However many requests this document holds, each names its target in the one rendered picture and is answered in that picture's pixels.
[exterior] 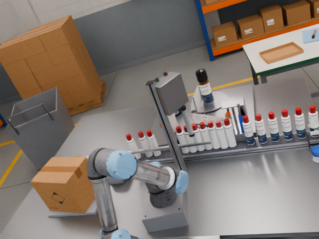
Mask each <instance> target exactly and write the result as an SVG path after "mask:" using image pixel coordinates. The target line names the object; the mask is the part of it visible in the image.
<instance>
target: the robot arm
mask: <svg viewBox="0 0 319 239"><path fill-rule="evenodd" d="M86 168H87V175H88V179H89V180H91V182H92V186H93V191H94V196H95V200H96V205H97V209H98V214H99V218H100V223H101V227H102V228H101V230H100V234H99V238H98V239H141V238H138V237H137V236H133V235H130V234H129V232H128V231H127V230H126V229H120V230H119V229H118V224H117V219H116V215H115V210H114V205H113V199H112V194H111V189H110V185H109V180H108V177H113V178H116V179H120V180H125V181H127V180H130V179H135V180H139V181H143V182H145V184H146V186H147V188H148V190H149V193H150V203H151V205H152V206H153V207H155V208H165V207H167V206H169V205H171V204H172V203H173V202H174V201H175V199H176V196H177V195H176V194H182V193H184V192H185V190H186V189H187V186H188V174H187V173H186V172H185V171H183V170H177V169H174V168H171V167H167V166H166V167H161V164H160V163H159V162H151V163H149V164H148V163H145V162H142V161H139V160H137V158H136V157H135V156H134V155H133V154H132V153H130V152H128V151H125V150H116V149H110V148H104V147H101V148H97V149H95V150H94V151H93V152H92V153H91V154H90V155H89V157H88V160H87V165H86Z"/></svg>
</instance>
